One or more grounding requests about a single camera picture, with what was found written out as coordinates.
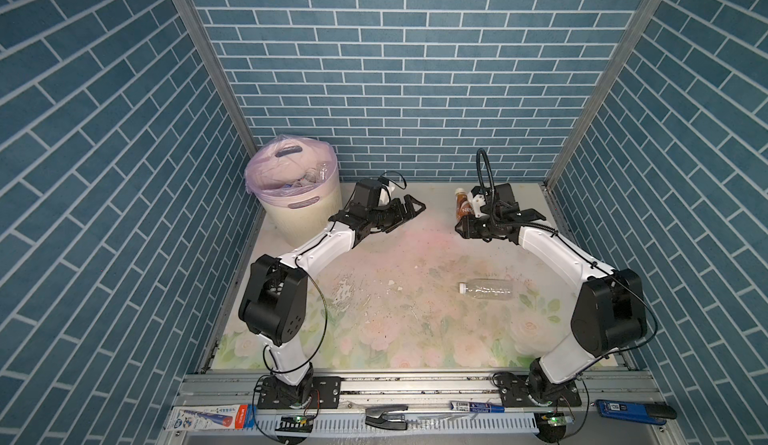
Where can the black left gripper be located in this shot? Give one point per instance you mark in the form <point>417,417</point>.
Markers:
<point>400,217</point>

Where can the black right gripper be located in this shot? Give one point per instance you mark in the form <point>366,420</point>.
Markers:
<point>467,229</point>

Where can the brown coffee bottle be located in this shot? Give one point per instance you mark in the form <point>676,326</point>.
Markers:
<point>463,204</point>

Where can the clear bottle white cap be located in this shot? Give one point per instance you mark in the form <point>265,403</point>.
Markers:
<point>487,289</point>

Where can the cream bin with pink liner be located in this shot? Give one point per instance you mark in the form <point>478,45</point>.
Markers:
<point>273,175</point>

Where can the clear bottle blue label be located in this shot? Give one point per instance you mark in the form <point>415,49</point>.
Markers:
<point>317,175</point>

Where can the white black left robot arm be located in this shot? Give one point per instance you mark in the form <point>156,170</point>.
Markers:
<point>274,303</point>

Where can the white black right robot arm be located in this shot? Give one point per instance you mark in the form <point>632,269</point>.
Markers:
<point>609,313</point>

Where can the blue marker pen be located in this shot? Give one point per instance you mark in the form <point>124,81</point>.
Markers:
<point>476,407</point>

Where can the black pliers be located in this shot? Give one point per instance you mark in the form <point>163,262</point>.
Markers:
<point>387,417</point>

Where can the blue black hand tool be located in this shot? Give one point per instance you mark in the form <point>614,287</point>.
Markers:
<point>656,414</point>

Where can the white red blue box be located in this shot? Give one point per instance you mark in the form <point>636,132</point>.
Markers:
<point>202,418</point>

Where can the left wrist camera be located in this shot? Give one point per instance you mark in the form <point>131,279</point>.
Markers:
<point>369,194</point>

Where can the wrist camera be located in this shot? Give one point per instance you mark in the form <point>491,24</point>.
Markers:
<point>477,199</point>
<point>369,194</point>

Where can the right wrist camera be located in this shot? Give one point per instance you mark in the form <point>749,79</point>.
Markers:
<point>477,199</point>

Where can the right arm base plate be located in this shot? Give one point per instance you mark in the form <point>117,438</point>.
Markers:
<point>535,391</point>

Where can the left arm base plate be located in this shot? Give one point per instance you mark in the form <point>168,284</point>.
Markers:
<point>312,392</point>

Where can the white slotted cable duct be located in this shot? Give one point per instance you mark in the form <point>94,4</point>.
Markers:
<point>351,425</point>

